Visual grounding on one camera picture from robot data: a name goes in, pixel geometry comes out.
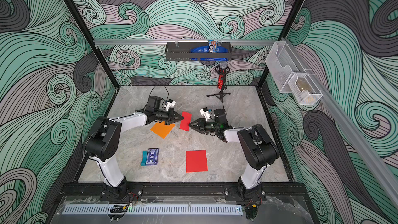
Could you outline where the clear plastic bin small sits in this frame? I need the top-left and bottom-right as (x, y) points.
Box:
(288, 72), (322, 106)

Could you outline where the aluminium rail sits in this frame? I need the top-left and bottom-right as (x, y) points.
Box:
(282, 37), (398, 207)
(93, 38), (276, 46)

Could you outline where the teal small block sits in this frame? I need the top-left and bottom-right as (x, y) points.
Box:
(141, 151), (148, 167)

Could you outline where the blue card box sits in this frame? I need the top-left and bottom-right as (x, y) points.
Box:
(146, 148), (159, 166)

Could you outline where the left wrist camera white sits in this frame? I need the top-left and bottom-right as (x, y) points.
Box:
(165, 99), (176, 112)

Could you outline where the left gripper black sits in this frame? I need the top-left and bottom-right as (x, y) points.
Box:
(154, 109), (183, 125)

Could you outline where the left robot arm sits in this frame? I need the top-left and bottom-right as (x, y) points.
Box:
(85, 96), (184, 201)

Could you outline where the white slotted cable duct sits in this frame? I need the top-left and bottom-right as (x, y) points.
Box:
(61, 204), (243, 216)

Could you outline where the blue snack package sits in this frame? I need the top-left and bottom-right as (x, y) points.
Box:
(190, 40), (229, 53)

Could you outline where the clear plastic bin large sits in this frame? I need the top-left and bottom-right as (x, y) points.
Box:
(266, 41), (302, 93)

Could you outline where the red square paper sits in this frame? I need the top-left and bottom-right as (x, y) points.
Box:
(186, 150), (208, 173)
(179, 112), (192, 132)

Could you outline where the aluminium rail back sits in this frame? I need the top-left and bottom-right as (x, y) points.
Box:
(93, 38), (276, 46)

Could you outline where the aluminium rail right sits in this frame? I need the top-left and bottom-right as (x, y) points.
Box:
(282, 37), (398, 207)

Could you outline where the black wall shelf basket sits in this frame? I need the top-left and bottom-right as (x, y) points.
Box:
(165, 42), (232, 62)

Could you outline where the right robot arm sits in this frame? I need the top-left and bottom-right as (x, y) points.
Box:
(189, 108), (280, 201)

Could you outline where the orange square paper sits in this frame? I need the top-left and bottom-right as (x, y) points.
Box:
(150, 122), (175, 139)

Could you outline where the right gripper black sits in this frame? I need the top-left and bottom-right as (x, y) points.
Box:
(192, 118), (221, 134)

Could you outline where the black front base frame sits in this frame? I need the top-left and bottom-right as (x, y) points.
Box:
(60, 182), (307, 203)

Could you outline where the black mini tripod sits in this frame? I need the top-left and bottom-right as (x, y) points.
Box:
(207, 80), (231, 109)

